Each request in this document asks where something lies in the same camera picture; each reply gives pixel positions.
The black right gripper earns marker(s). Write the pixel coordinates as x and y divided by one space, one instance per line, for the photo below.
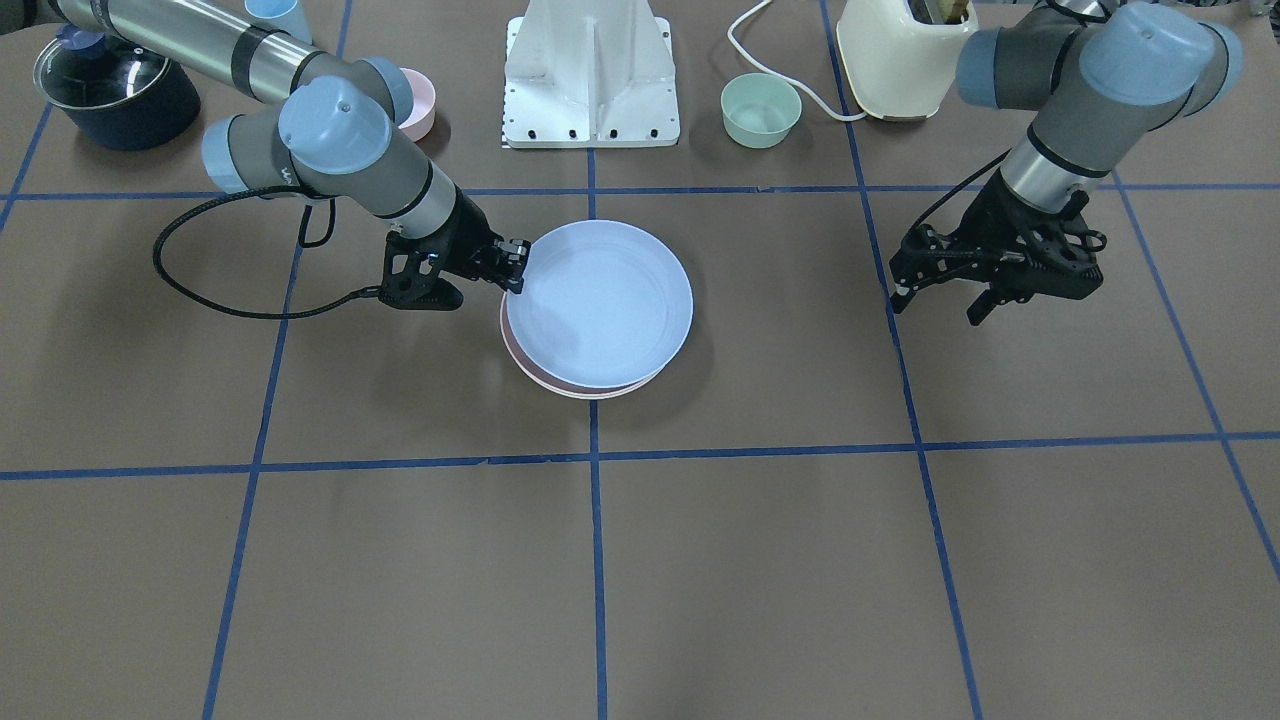
467 240

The pink bowl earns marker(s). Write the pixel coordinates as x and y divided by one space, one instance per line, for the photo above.
423 114

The pink plate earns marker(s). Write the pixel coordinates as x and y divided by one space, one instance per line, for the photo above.
548 381

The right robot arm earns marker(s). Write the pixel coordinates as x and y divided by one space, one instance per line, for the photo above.
330 128

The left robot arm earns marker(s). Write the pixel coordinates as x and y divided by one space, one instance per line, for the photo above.
1097 76

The light blue cup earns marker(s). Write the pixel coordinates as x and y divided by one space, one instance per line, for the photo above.
288 16

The white pedestal column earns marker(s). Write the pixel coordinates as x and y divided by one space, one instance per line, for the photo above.
590 75

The toast slice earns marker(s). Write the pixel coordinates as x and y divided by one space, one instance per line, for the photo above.
939 12

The cream toaster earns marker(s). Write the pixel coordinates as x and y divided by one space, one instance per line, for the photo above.
899 70

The green bowl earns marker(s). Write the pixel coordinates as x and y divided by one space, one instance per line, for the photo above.
758 111

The dark blue pot with lid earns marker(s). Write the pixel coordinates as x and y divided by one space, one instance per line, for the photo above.
121 96

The blue plate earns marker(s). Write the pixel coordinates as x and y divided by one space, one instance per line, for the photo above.
604 304

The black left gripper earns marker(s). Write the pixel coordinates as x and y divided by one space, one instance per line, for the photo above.
992 222

